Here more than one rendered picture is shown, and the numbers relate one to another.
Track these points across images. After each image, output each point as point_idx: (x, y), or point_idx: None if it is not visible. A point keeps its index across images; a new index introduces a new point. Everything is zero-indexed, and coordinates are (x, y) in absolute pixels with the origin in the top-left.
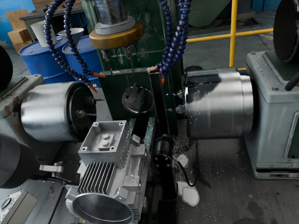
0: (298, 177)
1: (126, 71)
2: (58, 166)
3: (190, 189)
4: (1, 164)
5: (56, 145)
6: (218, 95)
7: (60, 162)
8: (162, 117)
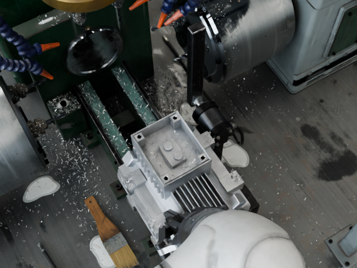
0: (333, 70)
1: (69, 13)
2: (226, 210)
3: (229, 148)
4: None
5: None
6: (255, 16)
7: (226, 206)
8: (198, 78)
